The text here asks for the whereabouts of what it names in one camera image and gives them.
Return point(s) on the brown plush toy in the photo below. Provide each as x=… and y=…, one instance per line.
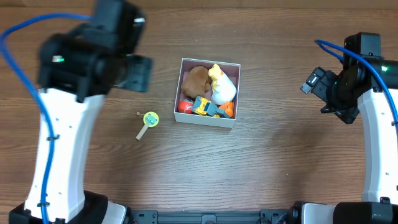
x=197, y=82

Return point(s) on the white cardboard box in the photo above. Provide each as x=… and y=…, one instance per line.
x=233, y=71

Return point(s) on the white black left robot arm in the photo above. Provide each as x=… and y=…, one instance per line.
x=77, y=71

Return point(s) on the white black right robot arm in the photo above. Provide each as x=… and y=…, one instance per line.
x=366, y=86

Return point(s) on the white yellow plush duck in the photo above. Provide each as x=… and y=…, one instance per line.
x=223, y=89

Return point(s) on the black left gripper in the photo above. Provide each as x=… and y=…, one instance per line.
x=137, y=73

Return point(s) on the yellow wooden rattle drum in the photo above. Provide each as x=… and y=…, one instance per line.
x=150, y=119

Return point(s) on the red silver toy ball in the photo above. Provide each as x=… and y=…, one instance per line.
x=185, y=106

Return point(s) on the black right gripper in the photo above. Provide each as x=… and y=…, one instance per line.
x=321, y=88

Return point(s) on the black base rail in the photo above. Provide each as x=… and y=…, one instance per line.
x=184, y=217

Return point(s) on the yellow blue toy excavator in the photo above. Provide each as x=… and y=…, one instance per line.
x=203, y=106

